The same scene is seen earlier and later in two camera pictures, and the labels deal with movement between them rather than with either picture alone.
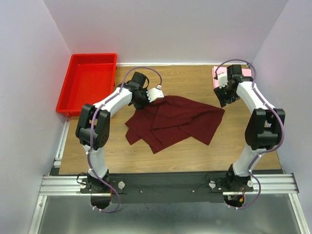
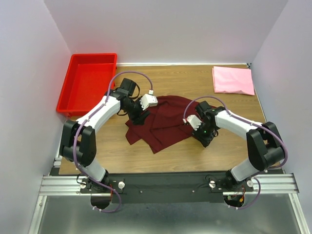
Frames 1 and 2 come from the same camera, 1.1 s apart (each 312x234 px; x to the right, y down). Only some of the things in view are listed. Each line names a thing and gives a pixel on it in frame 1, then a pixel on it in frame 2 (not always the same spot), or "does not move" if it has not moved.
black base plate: [166, 187] does not move
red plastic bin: [89, 78] does not move
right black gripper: [223, 100] to [204, 140]
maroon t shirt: [159, 123] does not move
